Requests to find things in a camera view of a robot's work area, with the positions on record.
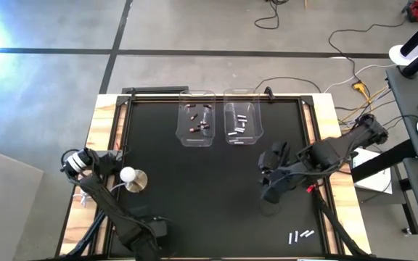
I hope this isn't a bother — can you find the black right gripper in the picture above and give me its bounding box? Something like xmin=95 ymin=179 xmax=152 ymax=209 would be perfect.
xmin=261 ymin=165 xmax=300 ymax=204

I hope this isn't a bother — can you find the clear plastic bin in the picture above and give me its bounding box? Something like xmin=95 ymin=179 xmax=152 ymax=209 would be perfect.
xmin=222 ymin=88 xmax=265 ymax=146
xmin=174 ymin=90 xmax=217 ymax=148

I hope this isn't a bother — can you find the white globe lamp brass base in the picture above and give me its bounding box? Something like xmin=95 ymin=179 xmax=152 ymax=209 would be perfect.
xmin=119 ymin=165 xmax=149 ymax=193

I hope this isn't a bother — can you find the black table mat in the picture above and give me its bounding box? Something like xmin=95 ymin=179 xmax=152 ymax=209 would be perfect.
xmin=109 ymin=96 xmax=326 ymax=257

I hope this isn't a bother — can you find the white box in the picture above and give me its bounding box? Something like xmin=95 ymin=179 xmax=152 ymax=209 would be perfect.
xmin=352 ymin=146 xmax=393 ymax=195

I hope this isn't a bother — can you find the black table support bar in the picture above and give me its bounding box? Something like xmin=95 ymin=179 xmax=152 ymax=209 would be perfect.
xmin=350 ymin=138 xmax=418 ymax=183

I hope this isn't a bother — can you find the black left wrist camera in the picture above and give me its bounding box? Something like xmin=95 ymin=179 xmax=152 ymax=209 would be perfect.
xmin=149 ymin=217 xmax=170 ymax=237

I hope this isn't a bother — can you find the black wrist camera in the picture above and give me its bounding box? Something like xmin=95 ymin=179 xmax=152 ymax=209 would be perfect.
xmin=149 ymin=217 xmax=170 ymax=237
xmin=258 ymin=151 xmax=281 ymax=172

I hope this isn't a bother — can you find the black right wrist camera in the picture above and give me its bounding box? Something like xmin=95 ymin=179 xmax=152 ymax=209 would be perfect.
xmin=258 ymin=151 xmax=281 ymax=172

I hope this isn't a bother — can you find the white lamp cable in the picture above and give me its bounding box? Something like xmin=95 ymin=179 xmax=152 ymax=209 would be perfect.
xmin=73 ymin=182 xmax=126 ymax=208

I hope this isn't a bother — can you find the yellow extension cable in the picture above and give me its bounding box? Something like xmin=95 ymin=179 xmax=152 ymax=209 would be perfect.
xmin=339 ymin=86 xmax=390 ymax=131

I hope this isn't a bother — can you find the black floor cable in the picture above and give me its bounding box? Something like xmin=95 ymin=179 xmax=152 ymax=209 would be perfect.
xmin=253 ymin=75 xmax=322 ymax=94
xmin=253 ymin=0 xmax=290 ymax=30
xmin=386 ymin=114 xmax=418 ymax=131
xmin=327 ymin=23 xmax=408 ymax=86

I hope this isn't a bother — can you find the white floor cable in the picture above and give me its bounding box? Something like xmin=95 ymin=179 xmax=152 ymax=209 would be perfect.
xmin=323 ymin=63 xmax=398 ymax=94

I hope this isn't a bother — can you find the white stand with black post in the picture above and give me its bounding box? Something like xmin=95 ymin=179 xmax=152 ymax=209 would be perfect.
xmin=388 ymin=16 xmax=418 ymax=67

